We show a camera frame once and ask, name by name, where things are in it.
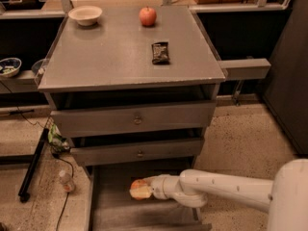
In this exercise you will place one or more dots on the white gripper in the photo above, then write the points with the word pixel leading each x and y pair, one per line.
pixel 159 186

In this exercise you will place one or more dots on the orange fruit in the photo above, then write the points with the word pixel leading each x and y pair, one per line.
pixel 139 183

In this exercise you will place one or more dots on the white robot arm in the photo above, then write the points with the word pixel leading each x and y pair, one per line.
pixel 284 198

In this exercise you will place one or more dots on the grey open bottom drawer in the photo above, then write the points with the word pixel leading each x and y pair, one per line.
pixel 113 208

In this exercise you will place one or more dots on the grey middle drawer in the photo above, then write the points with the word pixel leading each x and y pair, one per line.
pixel 103 152

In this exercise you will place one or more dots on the grey top drawer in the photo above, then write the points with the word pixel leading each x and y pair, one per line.
pixel 133 119

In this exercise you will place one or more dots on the grey drawer cabinet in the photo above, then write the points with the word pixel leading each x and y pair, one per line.
pixel 110 65

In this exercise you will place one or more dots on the clear plastic bottle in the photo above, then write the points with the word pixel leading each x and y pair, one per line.
pixel 67 181

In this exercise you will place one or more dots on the green snack bag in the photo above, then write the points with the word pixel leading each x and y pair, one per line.
pixel 56 140

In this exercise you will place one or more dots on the black metal leg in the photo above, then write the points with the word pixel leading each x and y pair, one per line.
pixel 23 192

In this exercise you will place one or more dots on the dark snack bar packet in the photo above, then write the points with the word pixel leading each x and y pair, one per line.
pixel 160 53

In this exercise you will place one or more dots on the grey side shelf beam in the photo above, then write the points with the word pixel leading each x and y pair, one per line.
pixel 245 69

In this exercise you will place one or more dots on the clear plastic cup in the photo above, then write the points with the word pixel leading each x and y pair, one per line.
pixel 39 66

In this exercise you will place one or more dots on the red apple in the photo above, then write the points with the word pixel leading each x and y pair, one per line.
pixel 147 16

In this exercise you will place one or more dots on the beige bowl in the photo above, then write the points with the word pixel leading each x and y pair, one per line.
pixel 85 15

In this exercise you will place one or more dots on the blue patterned bowl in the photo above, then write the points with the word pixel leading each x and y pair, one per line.
pixel 9 67

